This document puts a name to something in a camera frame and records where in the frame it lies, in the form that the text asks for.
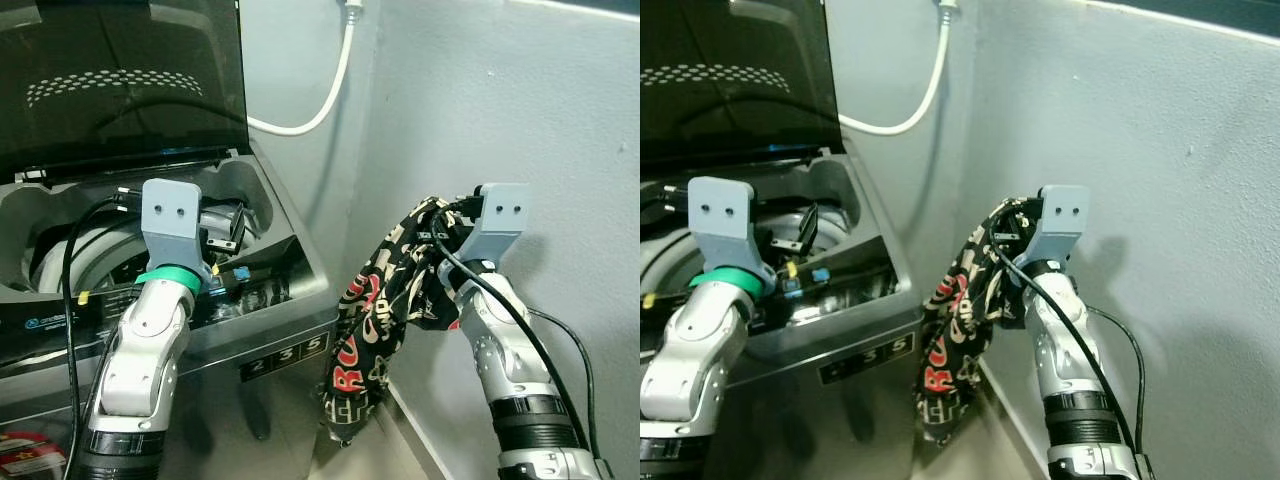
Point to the black letter-print garment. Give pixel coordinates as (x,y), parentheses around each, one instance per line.
(950,330)
(375,320)

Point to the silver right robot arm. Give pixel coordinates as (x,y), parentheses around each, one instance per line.
(1070,370)
(510,370)

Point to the grey top-load washing machine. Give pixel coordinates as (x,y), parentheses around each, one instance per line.
(870,300)
(270,300)

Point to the dark washing machine lid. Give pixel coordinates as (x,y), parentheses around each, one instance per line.
(740,80)
(120,80)

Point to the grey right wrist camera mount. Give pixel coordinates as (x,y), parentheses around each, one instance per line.
(1060,215)
(495,220)

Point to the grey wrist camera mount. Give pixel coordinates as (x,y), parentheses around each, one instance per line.
(1060,215)
(170,225)
(725,225)
(495,220)

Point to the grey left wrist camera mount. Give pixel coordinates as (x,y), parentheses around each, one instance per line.
(725,225)
(170,225)

